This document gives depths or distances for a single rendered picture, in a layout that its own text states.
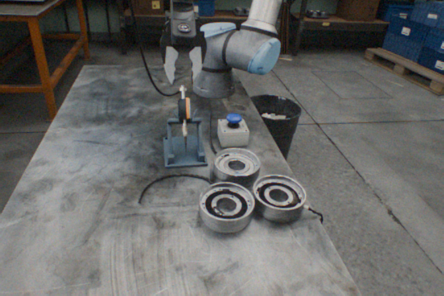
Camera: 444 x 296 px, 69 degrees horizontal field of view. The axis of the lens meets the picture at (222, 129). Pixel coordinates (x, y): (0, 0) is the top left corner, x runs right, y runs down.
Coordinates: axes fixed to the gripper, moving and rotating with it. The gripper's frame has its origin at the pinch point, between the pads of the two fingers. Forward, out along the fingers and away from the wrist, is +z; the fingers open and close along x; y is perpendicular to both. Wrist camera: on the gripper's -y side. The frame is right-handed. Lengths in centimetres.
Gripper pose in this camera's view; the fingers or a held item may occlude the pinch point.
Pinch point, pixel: (183, 80)
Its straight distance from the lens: 75.7
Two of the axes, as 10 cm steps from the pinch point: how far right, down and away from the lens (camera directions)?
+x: -9.8, 0.4, -2.0
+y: -1.9, -5.1, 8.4
